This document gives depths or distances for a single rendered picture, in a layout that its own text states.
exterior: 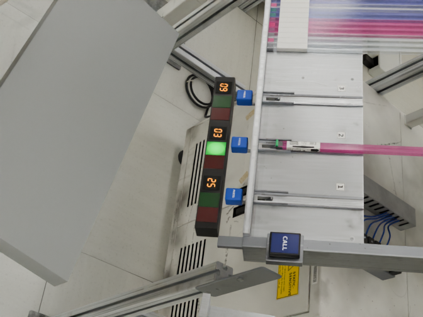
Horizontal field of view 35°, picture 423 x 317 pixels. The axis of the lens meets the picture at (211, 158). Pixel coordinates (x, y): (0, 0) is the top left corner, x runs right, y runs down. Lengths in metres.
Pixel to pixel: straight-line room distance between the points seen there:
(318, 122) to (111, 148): 0.39
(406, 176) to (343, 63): 0.58
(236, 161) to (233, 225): 0.20
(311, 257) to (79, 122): 0.45
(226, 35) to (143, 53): 1.25
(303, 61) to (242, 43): 1.24
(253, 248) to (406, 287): 0.65
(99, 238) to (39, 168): 0.79
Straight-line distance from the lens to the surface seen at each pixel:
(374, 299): 1.60
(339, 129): 1.29
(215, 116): 1.32
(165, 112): 2.17
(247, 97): 1.31
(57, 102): 1.16
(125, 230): 1.92
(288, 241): 1.11
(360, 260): 1.17
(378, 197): 1.64
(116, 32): 1.31
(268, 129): 1.28
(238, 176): 1.80
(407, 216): 1.72
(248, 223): 1.16
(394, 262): 1.18
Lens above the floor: 1.49
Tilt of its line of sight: 42 degrees down
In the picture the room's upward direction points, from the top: 64 degrees clockwise
